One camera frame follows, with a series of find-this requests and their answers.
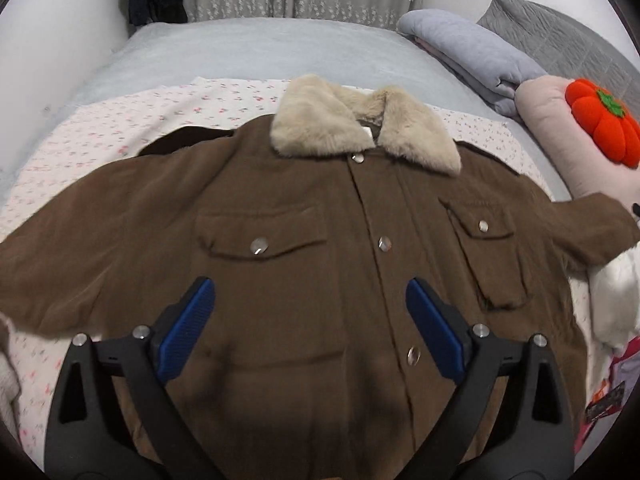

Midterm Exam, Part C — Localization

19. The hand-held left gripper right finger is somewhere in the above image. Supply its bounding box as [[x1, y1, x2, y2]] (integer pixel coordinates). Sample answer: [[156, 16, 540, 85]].
[[405, 276, 576, 480]]

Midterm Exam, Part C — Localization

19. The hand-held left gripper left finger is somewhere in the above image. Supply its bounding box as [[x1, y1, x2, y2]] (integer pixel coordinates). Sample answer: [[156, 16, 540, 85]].
[[44, 276, 226, 480]]

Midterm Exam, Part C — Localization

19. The brown jacket with fur collar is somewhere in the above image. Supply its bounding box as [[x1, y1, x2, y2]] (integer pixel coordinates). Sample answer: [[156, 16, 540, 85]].
[[0, 74, 640, 480]]

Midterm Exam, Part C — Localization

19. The white quilted pillow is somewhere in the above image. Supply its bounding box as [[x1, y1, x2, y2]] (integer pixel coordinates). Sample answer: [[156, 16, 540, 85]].
[[589, 245, 640, 348]]

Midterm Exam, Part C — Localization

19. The dark printed packet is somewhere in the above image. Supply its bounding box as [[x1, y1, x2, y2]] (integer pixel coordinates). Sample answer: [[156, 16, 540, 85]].
[[585, 381, 627, 423]]

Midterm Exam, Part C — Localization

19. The pink box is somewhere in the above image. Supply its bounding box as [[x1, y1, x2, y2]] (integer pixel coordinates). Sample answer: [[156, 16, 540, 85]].
[[572, 345, 633, 453]]

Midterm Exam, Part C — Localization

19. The cherry print bed sheet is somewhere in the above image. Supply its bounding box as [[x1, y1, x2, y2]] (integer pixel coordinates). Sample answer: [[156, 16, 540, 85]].
[[0, 76, 596, 461]]

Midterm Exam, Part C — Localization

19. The pale pink cushion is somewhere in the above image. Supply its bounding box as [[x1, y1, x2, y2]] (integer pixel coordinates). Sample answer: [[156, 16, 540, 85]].
[[515, 74, 640, 211]]

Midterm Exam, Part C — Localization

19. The orange pumpkin plush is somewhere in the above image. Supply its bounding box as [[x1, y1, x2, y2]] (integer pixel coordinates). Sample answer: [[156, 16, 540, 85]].
[[565, 78, 640, 169]]

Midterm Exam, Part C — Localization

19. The folded light blue blanket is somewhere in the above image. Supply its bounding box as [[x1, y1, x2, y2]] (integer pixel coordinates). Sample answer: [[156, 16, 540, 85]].
[[397, 8, 548, 121]]

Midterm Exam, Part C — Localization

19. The bed with grey cover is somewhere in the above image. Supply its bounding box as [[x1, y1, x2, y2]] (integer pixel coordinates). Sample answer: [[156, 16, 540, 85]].
[[0, 17, 573, 206]]

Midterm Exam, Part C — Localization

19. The grey quilted pillow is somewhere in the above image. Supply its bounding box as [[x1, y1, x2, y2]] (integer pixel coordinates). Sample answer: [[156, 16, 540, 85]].
[[476, 0, 640, 106]]

